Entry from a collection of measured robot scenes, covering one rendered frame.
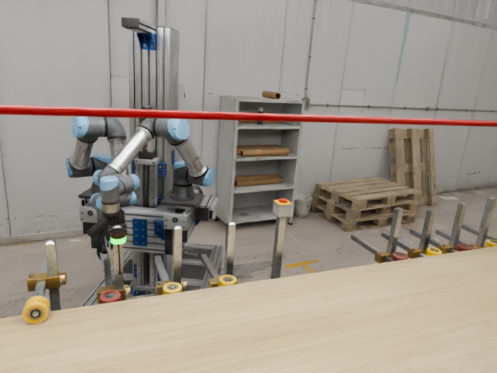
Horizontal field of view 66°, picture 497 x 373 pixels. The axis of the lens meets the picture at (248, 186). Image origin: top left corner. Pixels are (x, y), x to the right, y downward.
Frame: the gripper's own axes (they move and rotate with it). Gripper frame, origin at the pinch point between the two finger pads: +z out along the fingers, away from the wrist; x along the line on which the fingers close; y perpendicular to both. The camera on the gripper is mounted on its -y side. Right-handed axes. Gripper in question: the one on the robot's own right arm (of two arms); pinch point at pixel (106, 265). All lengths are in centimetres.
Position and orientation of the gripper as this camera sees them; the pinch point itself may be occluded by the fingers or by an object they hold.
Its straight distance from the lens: 208.7
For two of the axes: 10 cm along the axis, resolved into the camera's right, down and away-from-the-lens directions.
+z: -0.8, 9.5, 2.9
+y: -3.7, -3.0, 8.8
